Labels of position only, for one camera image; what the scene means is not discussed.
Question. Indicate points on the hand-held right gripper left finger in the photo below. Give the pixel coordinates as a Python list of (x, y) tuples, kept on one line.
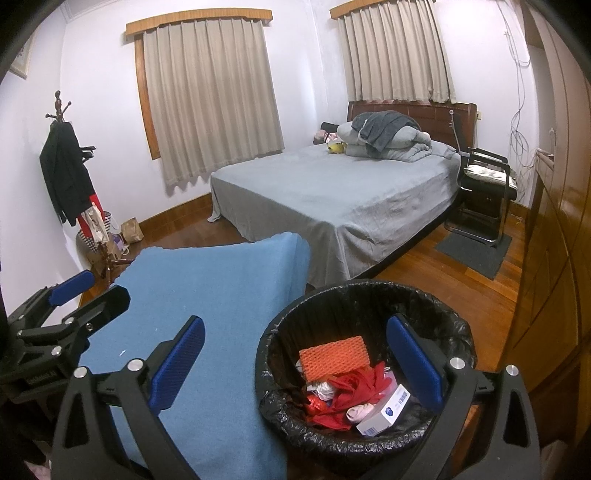
[(178, 364)]

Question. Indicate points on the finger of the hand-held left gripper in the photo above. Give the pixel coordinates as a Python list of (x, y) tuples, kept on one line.
[(71, 286), (106, 304)]

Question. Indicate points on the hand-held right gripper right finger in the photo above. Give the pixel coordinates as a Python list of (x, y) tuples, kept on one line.
[(413, 364)]

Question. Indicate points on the red cloth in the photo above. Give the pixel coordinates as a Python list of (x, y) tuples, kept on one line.
[(364, 383)]

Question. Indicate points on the white cardboard box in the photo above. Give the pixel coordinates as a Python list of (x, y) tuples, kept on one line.
[(385, 410)]

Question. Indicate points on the pink cloth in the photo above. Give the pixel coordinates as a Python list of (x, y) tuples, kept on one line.
[(360, 411)]

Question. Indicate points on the orange foam net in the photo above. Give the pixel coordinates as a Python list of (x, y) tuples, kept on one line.
[(332, 357)]

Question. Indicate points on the grey cloth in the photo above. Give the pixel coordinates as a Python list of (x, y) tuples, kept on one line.
[(325, 390)]

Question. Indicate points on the bin with black liner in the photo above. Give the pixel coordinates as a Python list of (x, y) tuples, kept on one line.
[(332, 314)]

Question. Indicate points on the striped bag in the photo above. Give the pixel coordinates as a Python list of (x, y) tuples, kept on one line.
[(85, 242)]

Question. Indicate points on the small purple bag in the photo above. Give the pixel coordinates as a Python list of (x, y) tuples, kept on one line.
[(117, 243)]

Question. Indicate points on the brown paper bag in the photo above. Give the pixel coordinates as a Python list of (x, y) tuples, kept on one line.
[(133, 230)]

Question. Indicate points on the blue towel covered table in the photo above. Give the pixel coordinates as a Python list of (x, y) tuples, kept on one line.
[(221, 295)]

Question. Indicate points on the red garment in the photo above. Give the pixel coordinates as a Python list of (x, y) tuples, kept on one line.
[(94, 205)]

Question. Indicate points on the black coat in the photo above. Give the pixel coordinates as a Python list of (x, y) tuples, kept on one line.
[(64, 170)]

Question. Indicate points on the dark grey floor mat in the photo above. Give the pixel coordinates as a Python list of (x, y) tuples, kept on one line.
[(475, 256)]

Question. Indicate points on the black metal chair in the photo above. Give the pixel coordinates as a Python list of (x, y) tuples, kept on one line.
[(503, 207)]

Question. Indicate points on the wooden coat rack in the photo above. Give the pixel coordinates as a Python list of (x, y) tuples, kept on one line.
[(57, 104)]

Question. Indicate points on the bed with grey sheet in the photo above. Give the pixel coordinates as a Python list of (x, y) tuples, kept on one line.
[(332, 198)]

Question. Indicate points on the chair seat cushion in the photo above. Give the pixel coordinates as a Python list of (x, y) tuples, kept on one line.
[(489, 176)]

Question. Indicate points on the wooden wardrobe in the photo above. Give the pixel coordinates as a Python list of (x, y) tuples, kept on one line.
[(558, 207)]

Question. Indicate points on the folded grey quilt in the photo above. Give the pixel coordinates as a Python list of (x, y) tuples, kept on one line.
[(406, 147)]

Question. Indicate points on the yellow plush toy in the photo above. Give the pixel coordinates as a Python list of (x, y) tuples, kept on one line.
[(336, 147)]

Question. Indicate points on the wide beige curtain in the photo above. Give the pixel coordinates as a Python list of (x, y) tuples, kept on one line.
[(212, 97)]

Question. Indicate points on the dark grey clothes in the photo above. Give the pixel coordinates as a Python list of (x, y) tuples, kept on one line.
[(383, 127)]

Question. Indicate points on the wooden curtain pelmet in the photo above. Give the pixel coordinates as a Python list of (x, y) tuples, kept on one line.
[(369, 7), (198, 19)]

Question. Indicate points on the narrow beige curtain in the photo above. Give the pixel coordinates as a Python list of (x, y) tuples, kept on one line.
[(397, 55)]

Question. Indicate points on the wooden window frame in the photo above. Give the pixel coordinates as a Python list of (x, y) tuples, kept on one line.
[(147, 101)]

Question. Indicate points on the framed wall picture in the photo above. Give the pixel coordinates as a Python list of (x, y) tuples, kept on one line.
[(22, 57)]

